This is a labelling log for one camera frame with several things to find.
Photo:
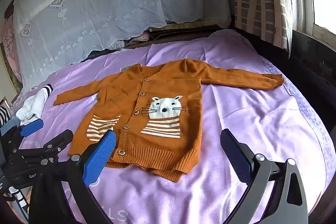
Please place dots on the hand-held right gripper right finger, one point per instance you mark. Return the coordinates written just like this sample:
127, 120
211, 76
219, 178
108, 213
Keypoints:
237, 158

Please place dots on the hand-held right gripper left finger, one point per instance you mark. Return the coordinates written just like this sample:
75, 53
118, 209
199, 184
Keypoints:
101, 154

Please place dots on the light blue fleece garment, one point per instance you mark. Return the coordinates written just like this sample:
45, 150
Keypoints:
11, 123

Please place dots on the white lace cover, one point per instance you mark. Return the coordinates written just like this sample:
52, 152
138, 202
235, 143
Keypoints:
105, 3

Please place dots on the purple bed blanket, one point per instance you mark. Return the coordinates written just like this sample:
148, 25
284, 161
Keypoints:
249, 108

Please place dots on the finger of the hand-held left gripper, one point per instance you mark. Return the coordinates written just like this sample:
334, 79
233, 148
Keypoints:
31, 127
59, 140

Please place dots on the dark wooden ledge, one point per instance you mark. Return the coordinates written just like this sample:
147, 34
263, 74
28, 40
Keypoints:
315, 69

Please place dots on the pink patterned quilt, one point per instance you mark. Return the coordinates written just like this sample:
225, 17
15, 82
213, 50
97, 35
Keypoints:
137, 37

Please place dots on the orange knitted cat cardigan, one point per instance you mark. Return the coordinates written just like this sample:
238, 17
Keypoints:
162, 157

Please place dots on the black and white striped sweater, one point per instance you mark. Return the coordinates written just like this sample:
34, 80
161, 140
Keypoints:
3, 115

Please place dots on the pink floral cloth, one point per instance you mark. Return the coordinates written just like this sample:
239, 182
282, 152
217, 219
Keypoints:
8, 43

